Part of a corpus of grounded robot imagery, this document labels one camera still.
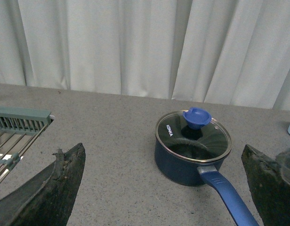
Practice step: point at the green metal dish rack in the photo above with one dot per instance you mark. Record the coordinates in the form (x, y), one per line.
(19, 128)

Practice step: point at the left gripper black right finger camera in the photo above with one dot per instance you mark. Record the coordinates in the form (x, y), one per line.
(269, 183)

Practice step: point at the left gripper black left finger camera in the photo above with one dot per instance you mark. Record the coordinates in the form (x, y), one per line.
(47, 199)

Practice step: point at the glass lid, blue knob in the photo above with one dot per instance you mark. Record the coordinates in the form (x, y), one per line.
(193, 135)

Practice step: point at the dark blue saucepan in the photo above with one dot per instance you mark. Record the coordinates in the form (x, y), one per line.
(198, 173)

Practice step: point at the white curtain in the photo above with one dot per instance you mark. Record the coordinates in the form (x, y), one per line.
(232, 52)

